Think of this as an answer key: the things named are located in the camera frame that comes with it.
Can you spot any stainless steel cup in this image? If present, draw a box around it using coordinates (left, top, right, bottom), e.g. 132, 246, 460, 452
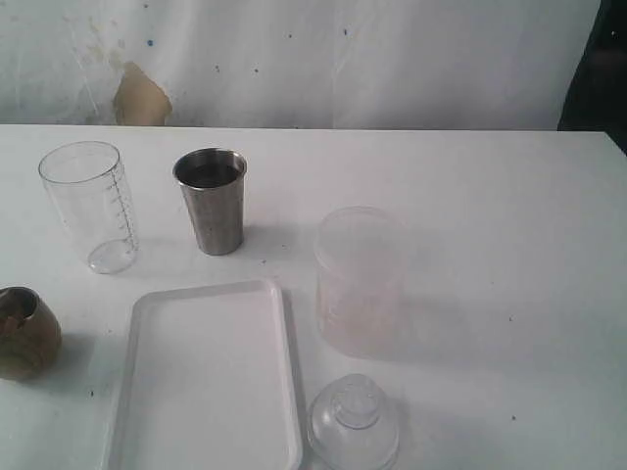
172, 148, 247, 256

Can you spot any clear dome lid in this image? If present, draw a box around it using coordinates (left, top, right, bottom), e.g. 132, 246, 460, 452
307, 373, 400, 469

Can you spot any clear plastic measuring cup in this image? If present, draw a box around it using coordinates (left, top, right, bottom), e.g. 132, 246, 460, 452
38, 141, 139, 274

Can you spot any brown wooden cup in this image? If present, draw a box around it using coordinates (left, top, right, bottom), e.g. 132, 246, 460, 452
1, 287, 62, 381

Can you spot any frosted plastic container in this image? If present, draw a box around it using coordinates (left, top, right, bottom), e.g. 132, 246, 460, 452
313, 206, 410, 356

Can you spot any white rectangular tray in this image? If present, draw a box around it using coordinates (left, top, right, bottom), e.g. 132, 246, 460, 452
103, 279, 303, 469

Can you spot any dark object at right edge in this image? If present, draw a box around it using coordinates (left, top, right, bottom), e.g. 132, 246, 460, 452
557, 0, 627, 151

